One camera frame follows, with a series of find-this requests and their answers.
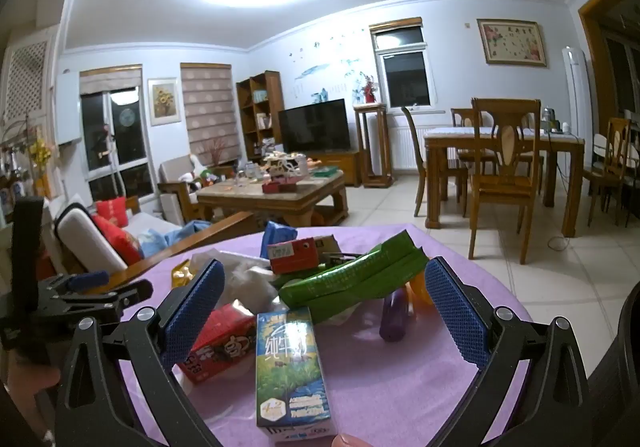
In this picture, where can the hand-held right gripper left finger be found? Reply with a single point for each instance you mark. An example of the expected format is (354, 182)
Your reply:
(195, 307)

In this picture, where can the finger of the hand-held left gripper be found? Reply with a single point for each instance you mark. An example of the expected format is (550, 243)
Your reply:
(132, 291)
(87, 280)

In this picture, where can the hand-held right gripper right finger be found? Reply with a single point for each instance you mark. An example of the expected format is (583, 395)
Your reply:
(460, 312)

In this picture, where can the yellow wrapper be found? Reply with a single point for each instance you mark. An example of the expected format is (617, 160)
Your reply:
(181, 274)

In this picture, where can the red drink carton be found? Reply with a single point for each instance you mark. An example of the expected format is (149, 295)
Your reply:
(220, 342)

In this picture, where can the orange plastic wrapper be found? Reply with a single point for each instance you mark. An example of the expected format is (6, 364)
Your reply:
(422, 289)

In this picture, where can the white plastic bag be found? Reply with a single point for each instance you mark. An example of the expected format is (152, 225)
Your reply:
(245, 277)

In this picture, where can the small purple bottle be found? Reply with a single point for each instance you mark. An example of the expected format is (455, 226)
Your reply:
(395, 322)

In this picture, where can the blue packet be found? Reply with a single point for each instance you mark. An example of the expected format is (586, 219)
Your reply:
(275, 234)

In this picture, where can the red and brown small box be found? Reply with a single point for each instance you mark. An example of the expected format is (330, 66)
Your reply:
(295, 257)

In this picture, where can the blue green milk carton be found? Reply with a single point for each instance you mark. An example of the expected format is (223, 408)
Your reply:
(295, 367)

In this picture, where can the green snack packet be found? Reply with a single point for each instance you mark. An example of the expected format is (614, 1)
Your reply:
(345, 282)

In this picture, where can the black round bin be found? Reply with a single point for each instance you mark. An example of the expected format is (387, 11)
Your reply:
(631, 327)

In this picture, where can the person's right hand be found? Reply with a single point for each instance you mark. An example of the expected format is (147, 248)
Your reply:
(355, 441)

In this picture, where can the red cushion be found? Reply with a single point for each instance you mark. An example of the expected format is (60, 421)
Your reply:
(117, 239)
(112, 211)

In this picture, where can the blue cloth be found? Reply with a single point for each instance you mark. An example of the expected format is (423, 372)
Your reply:
(170, 237)

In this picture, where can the wooden sofa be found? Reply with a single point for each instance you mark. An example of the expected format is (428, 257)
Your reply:
(215, 232)

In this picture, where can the yellow flower bunch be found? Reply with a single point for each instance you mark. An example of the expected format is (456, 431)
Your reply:
(40, 152)

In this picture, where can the purple tablecloth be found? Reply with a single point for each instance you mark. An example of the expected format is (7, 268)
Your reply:
(400, 387)

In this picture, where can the wooden armchair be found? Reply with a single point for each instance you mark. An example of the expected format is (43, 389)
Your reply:
(175, 187)

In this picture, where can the glass balcony door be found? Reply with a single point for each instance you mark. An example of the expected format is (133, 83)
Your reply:
(117, 142)

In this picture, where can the wooden dining chair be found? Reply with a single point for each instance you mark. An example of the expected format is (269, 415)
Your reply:
(417, 162)
(612, 152)
(462, 119)
(505, 187)

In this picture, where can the wooden coffee table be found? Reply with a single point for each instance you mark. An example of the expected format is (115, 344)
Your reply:
(280, 199)

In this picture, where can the wooden dining table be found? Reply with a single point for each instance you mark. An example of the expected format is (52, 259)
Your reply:
(500, 139)

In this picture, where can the wooden television cabinet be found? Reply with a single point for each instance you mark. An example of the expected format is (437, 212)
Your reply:
(342, 167)

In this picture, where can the tall wooden plant stand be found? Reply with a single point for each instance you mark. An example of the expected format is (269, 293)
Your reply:
(372, 147)

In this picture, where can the framed sunflower painting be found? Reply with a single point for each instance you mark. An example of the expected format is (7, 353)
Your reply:
(164, 102)

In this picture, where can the pink roman blind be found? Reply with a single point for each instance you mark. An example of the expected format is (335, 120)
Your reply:
(209, 112)

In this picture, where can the wooden bookshelf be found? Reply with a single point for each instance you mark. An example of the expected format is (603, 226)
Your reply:
(260, 107)

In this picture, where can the metal kettle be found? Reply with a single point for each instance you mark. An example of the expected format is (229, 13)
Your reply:
(550, 119)

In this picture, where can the black flat television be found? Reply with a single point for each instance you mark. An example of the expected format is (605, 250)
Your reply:
(314, 127)

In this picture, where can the red flower vase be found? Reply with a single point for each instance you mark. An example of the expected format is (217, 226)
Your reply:
(370, 91)

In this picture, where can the white framed window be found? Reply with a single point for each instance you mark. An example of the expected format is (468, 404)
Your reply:
(402, 72)

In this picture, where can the white standing air conditioner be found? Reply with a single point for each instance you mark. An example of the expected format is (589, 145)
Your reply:
(575, 87)

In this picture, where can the framed flower picture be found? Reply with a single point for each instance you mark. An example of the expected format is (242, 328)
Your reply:
(511, 42)

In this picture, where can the white wall radiator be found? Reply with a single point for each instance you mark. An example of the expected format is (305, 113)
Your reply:
(407, 147)

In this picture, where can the wooden archway frame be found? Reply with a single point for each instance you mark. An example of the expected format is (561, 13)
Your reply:
(592, 2)

